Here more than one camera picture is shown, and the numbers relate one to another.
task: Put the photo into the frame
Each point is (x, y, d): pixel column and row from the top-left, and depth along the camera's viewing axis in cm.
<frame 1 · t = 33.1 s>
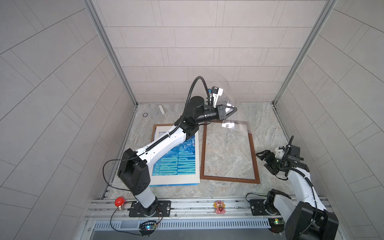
left hand: (240, 110, 61), fingers closed
right hand: (260, 157, 83), fingers open
brown backing board: (154, 128, 103), on the table
white cylinder tube: (162, 109, 113), on the table

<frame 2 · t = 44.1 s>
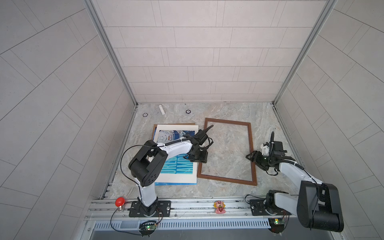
left hand: (208, 160, 87), fingers open
right hand: (250, 158, 88), fingers open
the named things where they were.

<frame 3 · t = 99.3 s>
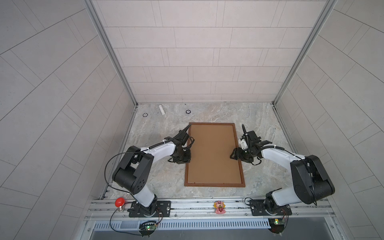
left hand: (193, 159, 88), fingers open
right hand: (233, 157, 88), fingers open
brown backing board: (210, 160, 88), on the table
the other named things where they were.

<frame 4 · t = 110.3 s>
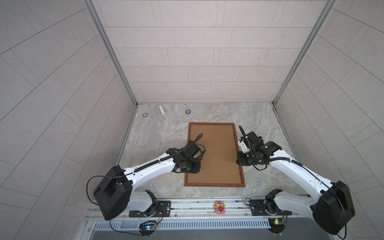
left hand: (203, 169, 79), fingers closed
right hand: (235, 162, 79), fingers closed
the named things where they were.

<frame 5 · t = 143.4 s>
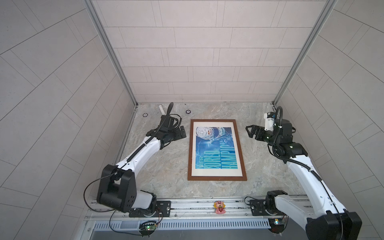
left hand: (182, 130, 86), fingers open
right hand: (252, 127, 78), fingers open
